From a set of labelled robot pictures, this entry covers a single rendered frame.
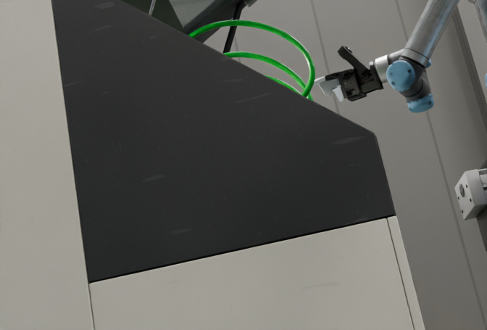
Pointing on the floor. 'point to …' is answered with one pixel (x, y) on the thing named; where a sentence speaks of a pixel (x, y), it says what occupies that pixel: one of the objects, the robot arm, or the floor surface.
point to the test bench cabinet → (274, 287)
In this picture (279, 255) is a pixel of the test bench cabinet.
